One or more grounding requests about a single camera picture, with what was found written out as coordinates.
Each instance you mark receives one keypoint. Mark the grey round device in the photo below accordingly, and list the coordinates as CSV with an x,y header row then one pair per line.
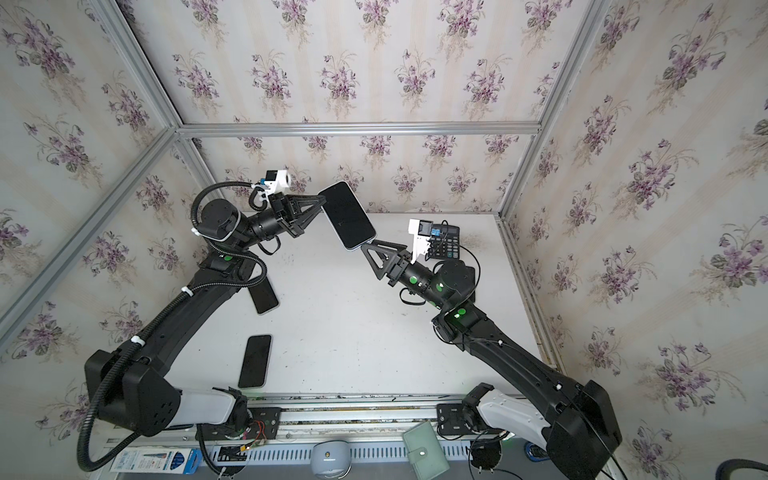
x,y
331,459

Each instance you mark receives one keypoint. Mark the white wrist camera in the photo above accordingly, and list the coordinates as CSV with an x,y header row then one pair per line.
x,y
421,231
276,181

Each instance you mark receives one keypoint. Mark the black desk calculator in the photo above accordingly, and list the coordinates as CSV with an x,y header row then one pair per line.
x,y
444,242

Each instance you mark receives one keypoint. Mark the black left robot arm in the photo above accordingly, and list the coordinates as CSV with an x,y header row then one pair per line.
x,y
129,395

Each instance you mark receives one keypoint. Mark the blue white box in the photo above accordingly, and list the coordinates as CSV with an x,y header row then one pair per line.
x,y
157,460

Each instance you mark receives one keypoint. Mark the black phone under left arm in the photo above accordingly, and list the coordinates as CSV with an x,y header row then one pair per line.
x,y
264,297

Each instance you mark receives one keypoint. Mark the white perforated cable tray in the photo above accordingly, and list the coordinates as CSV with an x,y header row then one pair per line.
x,y
278,454

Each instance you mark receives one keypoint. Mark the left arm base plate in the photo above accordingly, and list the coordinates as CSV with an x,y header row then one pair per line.
x,y
257,425

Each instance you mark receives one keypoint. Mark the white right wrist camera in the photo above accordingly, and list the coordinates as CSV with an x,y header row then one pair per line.
x,y
421,231

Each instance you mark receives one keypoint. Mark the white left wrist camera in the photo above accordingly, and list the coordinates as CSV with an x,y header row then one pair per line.
x,y
276,181

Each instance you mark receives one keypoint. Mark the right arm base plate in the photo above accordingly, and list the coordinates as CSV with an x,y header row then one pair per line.
x,y
453,423

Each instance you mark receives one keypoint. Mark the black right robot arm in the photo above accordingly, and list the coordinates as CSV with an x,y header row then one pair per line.
x,y
574,423

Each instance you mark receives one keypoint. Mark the green wallet pouch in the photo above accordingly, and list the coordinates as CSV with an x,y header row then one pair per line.
x,y
424,452

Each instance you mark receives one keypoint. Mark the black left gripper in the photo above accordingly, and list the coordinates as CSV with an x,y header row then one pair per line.
x,y
282,213

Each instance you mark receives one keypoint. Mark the black round puck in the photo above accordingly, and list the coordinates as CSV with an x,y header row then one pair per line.
x,y
485,455

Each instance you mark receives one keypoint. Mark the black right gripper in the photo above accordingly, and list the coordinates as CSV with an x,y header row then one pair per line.
x,y
397,269

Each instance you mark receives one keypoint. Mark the blue handheld device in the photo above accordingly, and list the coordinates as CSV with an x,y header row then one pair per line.
x,y
535,453

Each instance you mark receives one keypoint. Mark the black phone front left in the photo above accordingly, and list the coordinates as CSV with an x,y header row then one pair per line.
x,y
255,362

